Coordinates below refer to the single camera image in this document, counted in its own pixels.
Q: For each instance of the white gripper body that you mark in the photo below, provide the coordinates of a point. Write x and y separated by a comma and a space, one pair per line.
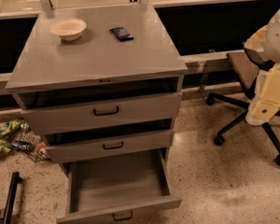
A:
278, 37

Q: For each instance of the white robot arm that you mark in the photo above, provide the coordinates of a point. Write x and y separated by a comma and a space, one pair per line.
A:
267, 39

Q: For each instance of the grey drawer cabinet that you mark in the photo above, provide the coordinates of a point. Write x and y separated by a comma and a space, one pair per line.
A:
97, 67

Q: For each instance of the grey open bottom drawer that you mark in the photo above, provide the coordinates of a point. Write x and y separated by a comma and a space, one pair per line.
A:
100, 187

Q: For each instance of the grey middle drawer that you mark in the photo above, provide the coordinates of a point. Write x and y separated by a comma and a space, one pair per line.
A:
91, 149

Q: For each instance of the grey top drawer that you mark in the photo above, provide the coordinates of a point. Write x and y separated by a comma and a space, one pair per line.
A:
78, 117

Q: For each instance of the black office chair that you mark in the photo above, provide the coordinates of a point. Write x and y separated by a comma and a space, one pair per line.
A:
246, 65

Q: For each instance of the white paper bowl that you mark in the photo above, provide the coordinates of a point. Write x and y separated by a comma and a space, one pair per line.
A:
68, 29

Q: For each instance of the red white can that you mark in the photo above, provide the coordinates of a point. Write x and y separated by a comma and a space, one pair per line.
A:
41, 149

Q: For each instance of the blue soda can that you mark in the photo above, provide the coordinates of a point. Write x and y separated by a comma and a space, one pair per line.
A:
22, 146

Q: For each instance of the green chip bag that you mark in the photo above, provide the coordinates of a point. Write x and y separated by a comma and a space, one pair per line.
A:
9, 128

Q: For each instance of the black metal stand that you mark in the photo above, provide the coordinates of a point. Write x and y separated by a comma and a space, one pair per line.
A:
15, 181

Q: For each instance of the black top drawer handle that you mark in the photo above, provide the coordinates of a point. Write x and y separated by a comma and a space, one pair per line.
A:
100, 113

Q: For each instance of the black drawer handle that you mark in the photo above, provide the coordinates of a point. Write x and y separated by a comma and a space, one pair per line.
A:
100, 113
123, 216
113, 146

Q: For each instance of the black middle drawer handle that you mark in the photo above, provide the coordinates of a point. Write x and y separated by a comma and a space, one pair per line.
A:
113, 146

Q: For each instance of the black bottom drawer handle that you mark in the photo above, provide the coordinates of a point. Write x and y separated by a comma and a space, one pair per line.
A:
123, 216

